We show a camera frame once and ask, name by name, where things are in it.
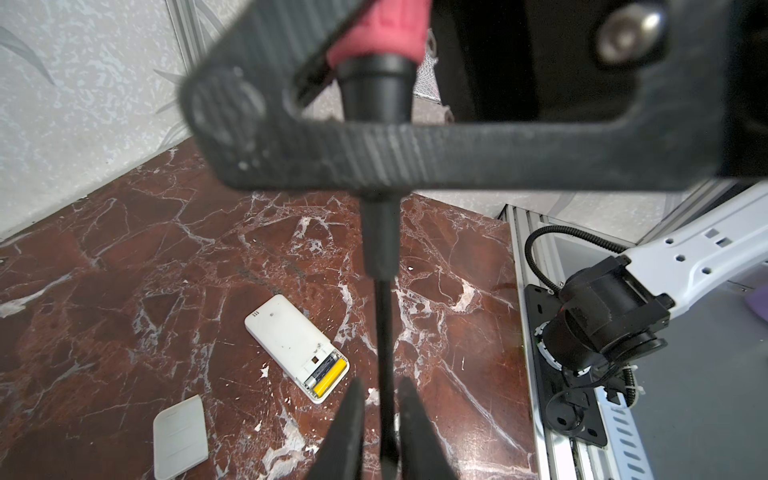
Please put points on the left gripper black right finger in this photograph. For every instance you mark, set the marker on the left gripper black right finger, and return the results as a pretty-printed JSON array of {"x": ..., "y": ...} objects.
[{"x": 422, "y": 456}]

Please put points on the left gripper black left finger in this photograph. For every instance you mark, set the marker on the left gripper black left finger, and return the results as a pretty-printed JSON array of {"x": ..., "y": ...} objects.
[{"x": 341, "y": 453}]

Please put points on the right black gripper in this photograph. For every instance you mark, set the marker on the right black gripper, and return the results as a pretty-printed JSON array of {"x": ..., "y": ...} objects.
[{"x": 547, "y": 95}]

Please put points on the white remote control yellow buttons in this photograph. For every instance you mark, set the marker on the white remote control yellow buttons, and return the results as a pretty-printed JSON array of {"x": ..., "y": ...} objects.
[{"x": 303, "y": 352}]

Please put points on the pink handled screwdriver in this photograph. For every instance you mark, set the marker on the pink handled screwdriver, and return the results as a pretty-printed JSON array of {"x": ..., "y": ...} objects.
[{"x": 376, "y": 64}]

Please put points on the yellow battery in remote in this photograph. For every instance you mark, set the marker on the yellow battery in remote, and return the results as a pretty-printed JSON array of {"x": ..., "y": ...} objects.
[{"x": 324, "y": 384}]

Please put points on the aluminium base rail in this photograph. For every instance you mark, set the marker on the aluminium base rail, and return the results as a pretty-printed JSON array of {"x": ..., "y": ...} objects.
[{"x": 583, "y": 426}]

